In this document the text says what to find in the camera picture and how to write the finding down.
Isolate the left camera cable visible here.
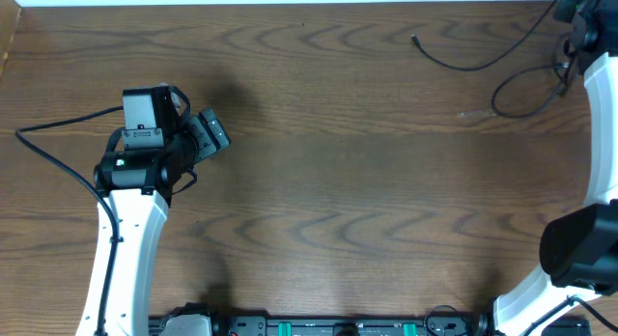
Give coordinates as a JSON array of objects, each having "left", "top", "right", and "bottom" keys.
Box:
[{"left": 14, "top": 105, "right": 126, "bottom": 336}]

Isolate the cardboard panel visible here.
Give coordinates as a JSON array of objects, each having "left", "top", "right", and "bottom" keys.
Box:
[{"left": 0, "top": 0, "right": 22, "bottom": 70}]

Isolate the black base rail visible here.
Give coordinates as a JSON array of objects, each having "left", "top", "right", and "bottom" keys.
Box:
[{"left": 149, "top": 315, "right": 593, "bottom": 336}]

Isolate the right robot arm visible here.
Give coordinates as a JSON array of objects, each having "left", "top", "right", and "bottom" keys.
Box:
[{"left": 487, "top": 0, "right": 617, "bottom": 335}]

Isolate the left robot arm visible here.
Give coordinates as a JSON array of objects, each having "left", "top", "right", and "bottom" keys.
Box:
[{"left": 76, "top": 83, "right": 231, "bottom": 335}]

